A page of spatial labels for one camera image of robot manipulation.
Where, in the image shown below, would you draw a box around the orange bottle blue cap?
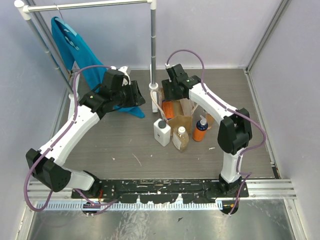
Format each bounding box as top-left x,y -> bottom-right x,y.
162,101 -> 175,120

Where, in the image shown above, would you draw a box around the canvas burlap tote bag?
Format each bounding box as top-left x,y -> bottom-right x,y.
150,88 -> 199,136

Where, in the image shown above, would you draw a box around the blue orange pump bottle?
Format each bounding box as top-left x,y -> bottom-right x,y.
192,115 -> 209,142

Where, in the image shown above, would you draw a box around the pink cap peach bottle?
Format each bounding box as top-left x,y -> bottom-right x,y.
204,111 -> 215,130

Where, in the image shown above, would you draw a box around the white bottle black cap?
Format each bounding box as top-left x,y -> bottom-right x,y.
153,118 -> 171,147

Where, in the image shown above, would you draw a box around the clear amber bottle white cap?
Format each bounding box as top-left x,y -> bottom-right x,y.
172,126 -> 189,153

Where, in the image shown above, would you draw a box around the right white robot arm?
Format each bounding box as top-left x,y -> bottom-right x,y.
161,64 -> 253,197

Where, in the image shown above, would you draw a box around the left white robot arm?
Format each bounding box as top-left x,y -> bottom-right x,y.
26,66 -> 146,198

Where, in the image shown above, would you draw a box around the white metal clothes rack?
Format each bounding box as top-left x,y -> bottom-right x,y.
13,0 -> 159,123

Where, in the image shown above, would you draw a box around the teal cloth shirt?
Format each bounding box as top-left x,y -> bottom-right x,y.
51,16 -> 145,119

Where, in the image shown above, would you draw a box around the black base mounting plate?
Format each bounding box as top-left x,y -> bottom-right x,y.
83,179 -> 249,204

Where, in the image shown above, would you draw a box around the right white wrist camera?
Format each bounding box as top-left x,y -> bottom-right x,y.
165,63 -> 172,70

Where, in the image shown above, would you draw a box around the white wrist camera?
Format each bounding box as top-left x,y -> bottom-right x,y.
165,63 -> 172,70
111,65 -> 131,86

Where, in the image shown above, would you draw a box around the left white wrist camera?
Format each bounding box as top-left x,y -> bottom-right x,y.
111,65 -> 131,86

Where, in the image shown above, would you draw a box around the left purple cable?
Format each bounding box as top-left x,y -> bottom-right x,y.
23,65 -> 118,213

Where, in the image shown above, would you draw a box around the aluminium frame rail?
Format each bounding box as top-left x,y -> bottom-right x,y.
27,179 -> 297,204

